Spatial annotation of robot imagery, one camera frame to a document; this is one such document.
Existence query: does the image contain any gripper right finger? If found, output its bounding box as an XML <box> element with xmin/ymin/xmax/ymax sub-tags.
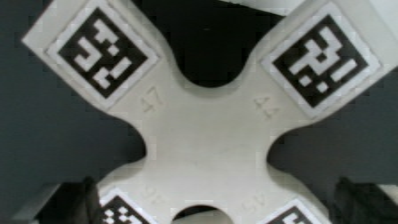
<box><xmin>330</xmin><ymin>177</ymin><xmax>398</xmax><ymax>224</ymax></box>

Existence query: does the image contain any white marker sheet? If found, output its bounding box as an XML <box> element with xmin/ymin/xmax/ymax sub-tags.
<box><xmin>220</xmin><ymin>0</ymin><xmax>305</xmax><ymax>16</ymax></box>

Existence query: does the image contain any white cross-shaped table base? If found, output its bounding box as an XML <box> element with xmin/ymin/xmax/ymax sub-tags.
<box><xmin>22</xmin><ymin>0</ymin><xmax>398</xmax><ymax>224</ymax></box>

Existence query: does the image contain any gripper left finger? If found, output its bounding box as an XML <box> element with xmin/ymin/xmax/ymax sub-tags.
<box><xmin>6</xmin><ymin>177</ymin><xmax>102</xmax><ymax>224</ymax></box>

